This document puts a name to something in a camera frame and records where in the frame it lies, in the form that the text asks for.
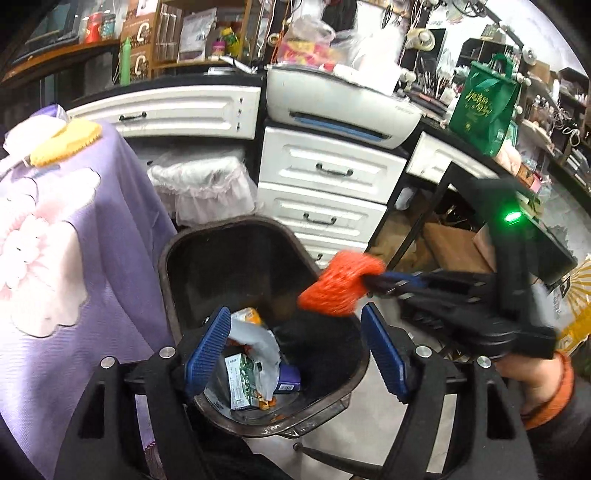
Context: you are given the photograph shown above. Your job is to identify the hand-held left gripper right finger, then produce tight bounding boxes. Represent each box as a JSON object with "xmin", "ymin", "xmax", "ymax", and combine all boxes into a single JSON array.
[{"xmin": 361, "ymin": 302, "xmax": 539, "ymax": 480}]

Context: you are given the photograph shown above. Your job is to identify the wide white drawer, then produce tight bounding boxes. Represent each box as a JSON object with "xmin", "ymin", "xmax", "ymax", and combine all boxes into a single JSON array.
[{"xmin": 67, "ymin": 85, "xmax": 262, "ymax": 140}]

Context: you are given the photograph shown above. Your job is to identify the clear bag of snacks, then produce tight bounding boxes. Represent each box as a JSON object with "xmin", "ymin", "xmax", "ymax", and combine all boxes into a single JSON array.
[{"xmin": 277, "ymin": 16, "xmax": 336, "ymax": 71}]

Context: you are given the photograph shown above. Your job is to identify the wooden rack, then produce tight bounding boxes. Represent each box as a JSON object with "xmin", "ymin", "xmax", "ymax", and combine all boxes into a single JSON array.
[{"xmin": 152, "ymin": 0, "xmax": 265, "ymax": 77}]

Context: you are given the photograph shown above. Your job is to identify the person's right hand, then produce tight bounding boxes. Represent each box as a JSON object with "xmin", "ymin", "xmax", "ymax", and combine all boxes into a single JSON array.
[{"xmin": 496, "ymin": 355, "xmax": 562, "ymax": 414}]

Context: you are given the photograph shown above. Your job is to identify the white printer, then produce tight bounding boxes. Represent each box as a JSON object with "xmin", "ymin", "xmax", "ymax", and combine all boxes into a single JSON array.
[{"xmin": 266, "ymin": 65, "xmax": 424, "ymax": 150}]

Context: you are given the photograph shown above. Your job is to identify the green bottle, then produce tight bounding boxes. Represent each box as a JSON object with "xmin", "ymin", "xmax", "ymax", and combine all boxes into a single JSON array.
[{"xmin": 119, "ymin": 38, "xmax": 133, "ymax": 86}]

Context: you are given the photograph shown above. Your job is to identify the stack of brown boxes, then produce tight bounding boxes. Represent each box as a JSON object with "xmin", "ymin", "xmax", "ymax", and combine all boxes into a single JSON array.
[{"xmin": 121, "ymin": 0, "xmax": 156, "ymax": 83}]

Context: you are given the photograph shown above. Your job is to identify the small straw hat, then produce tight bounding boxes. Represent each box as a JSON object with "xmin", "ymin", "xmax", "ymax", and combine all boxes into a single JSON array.
[{"xmin": 406, "ymin": 28, "xmax": 435, "ymax": 50}]

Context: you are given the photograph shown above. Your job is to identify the lace covered stool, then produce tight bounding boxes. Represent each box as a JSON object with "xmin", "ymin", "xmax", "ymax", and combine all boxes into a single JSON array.
[{"xmin": 148, "ymin": 154, "xmax": 257, "ymax": 227}]

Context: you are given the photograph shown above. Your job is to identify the green packet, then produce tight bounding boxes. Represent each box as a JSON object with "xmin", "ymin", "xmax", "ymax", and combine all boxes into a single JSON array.
[{"xmin": 224, "ymin": 353, "xmax": 260, "ymax": 411}]

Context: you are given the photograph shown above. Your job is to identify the white lower drawer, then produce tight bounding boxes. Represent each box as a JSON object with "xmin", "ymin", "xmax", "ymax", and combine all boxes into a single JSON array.
[{"xmin": 295, "ymin": 233, "xmax": 371, "ymax": 269}]

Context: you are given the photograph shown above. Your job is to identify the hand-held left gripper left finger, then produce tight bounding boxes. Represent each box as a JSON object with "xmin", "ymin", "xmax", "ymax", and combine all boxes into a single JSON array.
[{"xmin": 53, "ymin": 305, "xmax": 232, "ymax": 480}]

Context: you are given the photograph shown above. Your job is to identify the dark brown trash bin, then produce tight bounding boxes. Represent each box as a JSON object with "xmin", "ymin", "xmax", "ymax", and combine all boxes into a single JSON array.
[{"xmin": 158, "ymin": 218, "xmax": 370, "ymax": 438}]

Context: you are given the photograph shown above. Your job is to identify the purple floral tablecloth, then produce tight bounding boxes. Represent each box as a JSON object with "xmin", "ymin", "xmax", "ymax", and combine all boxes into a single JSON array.
[{"xmin": 0, "ymin": 106, "xmax": 179, "ymax": 480}]

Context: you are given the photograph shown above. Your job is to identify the white desk drawer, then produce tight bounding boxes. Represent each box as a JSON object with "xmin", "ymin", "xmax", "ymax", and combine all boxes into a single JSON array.
[{"xmin": 406, "ymin": 131, "xmax": 500, "ymax": 184}]

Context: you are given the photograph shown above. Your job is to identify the yellow foam net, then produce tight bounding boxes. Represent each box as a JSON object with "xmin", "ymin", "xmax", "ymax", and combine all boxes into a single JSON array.
[{"xmin": 30, "ymin": 120, "xmax": 103, "ymax": 167}]

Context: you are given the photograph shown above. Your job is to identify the snack wrappers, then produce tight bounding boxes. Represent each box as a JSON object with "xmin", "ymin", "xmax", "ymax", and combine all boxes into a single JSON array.
[{"xmin": 229, "ymin": 318, "xmax": 283, "ymax": 398}]

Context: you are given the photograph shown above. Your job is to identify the orange foam net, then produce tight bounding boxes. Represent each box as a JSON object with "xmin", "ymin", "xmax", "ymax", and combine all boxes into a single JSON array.
[{"xmin": 298, "ymin": 250, "xmax": 386, "ymax": 317}]

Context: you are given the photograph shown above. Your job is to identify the person's right forearm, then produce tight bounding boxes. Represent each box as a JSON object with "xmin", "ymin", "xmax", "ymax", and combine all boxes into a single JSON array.
[{"xmin": 522, "ymin": 353, "xmax": 591, "ymax": 480}]

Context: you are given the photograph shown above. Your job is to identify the white drawer under printer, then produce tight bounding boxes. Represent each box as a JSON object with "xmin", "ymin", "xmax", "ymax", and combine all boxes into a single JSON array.
[{"xmin": 258, "ymin": 127, "xmax": 407, "ymax": 204}]

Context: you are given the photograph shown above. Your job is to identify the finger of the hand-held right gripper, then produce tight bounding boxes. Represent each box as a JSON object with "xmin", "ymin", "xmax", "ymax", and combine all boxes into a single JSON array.
[
  {"xmin": 365, "ymin": 277, "xmax": 444, "ymax": 305},
  {"xmin": 381, "ymin": 271, "xmax": 490, "ymax": 289}
]

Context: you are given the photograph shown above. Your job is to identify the white middle drawer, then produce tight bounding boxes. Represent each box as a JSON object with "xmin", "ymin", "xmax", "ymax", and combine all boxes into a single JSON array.
[{"xmin": 257, "ymin": 182, "xmax": 388, "ymax": 241}]

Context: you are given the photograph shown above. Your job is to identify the green tote bag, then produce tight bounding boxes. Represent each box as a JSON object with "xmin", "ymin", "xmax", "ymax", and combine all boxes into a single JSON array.
[{"xmin": 449, "ymin": 54, "xmax": 523, "ymax": 158}]

